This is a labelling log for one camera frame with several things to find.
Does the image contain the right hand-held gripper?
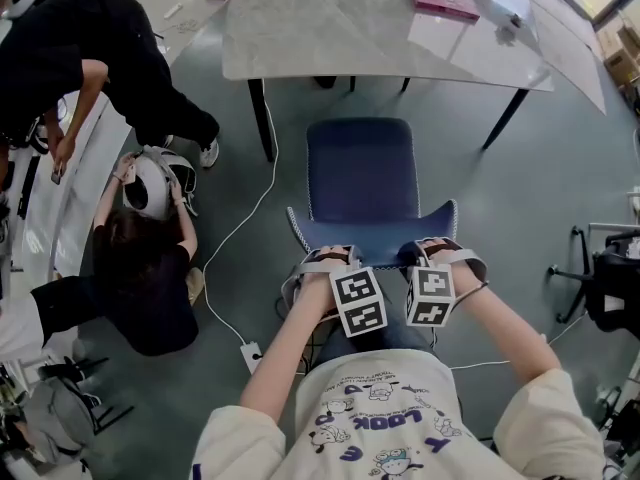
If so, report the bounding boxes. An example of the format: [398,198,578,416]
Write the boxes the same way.
[398,236,490,329]

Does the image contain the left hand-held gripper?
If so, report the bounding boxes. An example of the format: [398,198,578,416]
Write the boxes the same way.
[281,244,389,339]

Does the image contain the person's left forearm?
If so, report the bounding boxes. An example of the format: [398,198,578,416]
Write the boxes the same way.
[239,272,346,419]

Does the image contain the person's right forearm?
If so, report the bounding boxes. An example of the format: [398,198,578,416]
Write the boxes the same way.
[452,267,561,384]

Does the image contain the black office chair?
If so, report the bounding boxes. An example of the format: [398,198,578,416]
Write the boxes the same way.
[547,224,640,334]

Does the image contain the grey marble table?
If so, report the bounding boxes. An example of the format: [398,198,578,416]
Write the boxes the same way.
[221,0,556,164]

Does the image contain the person's right hand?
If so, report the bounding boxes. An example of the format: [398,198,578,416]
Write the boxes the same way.
[417,237,469,269]

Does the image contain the person's left hand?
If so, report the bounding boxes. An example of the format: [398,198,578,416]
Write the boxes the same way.
[307,246,353,271]

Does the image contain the blue jeans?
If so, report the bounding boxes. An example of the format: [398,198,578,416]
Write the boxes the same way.
[314,312,436,364]

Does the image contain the cream printed t-shirt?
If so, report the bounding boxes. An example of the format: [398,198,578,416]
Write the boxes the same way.
[192,350,609,480]

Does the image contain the white sheets on table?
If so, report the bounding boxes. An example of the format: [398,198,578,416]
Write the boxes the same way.
[528,2,609,117]

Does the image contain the small potted plant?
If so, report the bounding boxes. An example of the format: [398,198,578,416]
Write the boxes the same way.
[494,11,522,42]

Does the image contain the white work table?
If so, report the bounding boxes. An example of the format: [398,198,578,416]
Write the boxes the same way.
[22,90,135,280]

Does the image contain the large cardboard box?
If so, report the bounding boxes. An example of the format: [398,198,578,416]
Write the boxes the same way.
[602,50,640,89]

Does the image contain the open cardboard box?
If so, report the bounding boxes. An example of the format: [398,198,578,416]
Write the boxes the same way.
[597,25,637,63]

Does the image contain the grey backpack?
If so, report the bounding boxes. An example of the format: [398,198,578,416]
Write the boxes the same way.
[19,375,96,464]

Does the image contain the black wrist bracelet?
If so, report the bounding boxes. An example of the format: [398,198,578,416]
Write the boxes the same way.
[457,278,491,303]

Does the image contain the white floor cable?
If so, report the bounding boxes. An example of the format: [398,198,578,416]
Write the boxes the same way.
[201,80,280,345]

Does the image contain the white power cable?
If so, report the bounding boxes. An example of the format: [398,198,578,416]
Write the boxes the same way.
[448,311,590,372]

